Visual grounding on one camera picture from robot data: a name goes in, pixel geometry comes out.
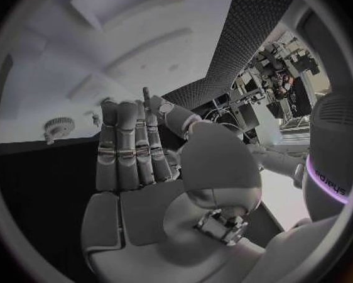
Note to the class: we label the small grey plug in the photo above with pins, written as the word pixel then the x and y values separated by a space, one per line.
pixel 94 118

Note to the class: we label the white task board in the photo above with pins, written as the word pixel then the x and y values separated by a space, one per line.
pixel 76 52

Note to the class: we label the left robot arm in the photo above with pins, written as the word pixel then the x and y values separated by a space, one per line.
pixel 278 159

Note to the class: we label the grey gear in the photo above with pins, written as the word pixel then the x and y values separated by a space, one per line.
pixel 59 125

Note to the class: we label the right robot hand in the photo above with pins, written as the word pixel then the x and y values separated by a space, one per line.
pixel 153 212

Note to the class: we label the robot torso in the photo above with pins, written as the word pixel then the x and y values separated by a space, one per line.
pixel 332 151

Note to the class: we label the cluttered workshop desk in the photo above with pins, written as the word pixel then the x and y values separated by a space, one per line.
pixel 253 103

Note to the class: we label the grey peg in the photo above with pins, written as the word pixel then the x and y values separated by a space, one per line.
pixel 146 95

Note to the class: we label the person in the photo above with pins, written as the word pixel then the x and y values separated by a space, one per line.
pixel 282 81

